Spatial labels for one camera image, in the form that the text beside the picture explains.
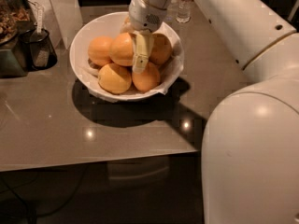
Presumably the orange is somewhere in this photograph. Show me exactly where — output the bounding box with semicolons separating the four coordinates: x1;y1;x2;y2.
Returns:
149;34;172;65
109;33;134;66
88;36;113;66
132;62;161;92
98;63;132;94

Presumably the black floor cable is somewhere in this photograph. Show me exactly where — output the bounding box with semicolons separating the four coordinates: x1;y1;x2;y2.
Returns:
0;165;88;224

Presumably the black mesh cup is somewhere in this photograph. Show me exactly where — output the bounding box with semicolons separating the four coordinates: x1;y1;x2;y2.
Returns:
19;29;57;71

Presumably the white bowl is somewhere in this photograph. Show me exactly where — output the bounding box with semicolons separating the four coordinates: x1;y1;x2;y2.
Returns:
69;11;185;104

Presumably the clear plastic water bottle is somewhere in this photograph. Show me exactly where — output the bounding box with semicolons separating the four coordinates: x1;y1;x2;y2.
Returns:
176;0;192;23

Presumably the white utensil in cup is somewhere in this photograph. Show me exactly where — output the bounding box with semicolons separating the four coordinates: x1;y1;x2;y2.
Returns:
34;2;44;34

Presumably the metal appliance with food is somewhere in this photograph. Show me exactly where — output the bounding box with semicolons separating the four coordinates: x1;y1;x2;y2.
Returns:
0;0;33;78

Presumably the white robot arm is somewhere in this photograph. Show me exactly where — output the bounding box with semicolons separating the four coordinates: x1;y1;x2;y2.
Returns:
129;0;299;224

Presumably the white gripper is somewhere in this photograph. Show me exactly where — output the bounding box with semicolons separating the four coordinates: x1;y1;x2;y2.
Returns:
120;0;167;74

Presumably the white paper bowl liner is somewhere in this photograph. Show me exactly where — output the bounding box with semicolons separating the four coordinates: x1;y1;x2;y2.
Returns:
81;14;185;104

